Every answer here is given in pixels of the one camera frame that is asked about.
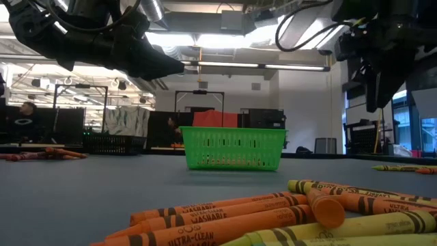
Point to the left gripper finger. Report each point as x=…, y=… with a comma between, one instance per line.
x=153, y=65

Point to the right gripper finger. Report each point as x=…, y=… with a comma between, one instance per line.
x=382, y=89

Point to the green plastic basket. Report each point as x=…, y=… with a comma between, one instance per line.
x=232, y=152

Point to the glass board panel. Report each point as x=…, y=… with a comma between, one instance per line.
x=355, y=114

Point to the white patterned cloth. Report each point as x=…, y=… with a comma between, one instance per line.
x=126, y=123

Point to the white plastic bag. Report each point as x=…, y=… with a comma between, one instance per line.
x=401, y=151

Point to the person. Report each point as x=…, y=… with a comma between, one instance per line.
x=25, y=124
x=174, y=131

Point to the small red container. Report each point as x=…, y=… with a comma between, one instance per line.
x=416, y=153

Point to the yellow crayon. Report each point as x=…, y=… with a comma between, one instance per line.
x=389, y=167
x=300, y=186
x=375, y=223
x=358, y=241

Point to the orange red fabric cover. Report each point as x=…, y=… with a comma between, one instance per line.
x=211, y=119

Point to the grey waste bin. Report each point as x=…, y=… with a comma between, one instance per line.
x=325, y=146

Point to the long ceiling light strip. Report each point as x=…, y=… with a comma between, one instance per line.
x=239, y=64

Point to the black plastic crate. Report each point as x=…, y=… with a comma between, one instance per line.
x=112, y=145

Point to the grey ceiling box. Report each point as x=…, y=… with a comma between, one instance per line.
x=232, y=20

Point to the orange crayon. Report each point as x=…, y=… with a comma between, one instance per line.
x=205, y=207
x=222, y=230
x=327, y=212
x=375, y=205
x=239, y=210
x=65, y=152
x=426, y=171

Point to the black bag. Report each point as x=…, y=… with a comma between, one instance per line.
x=304, y=150

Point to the black cabinet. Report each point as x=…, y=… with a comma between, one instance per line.
x=266, y=119

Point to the black metal frame stand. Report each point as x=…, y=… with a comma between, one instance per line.
x=199, y=92
x=82, y=86

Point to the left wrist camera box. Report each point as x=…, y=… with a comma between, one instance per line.
x=88, y=8

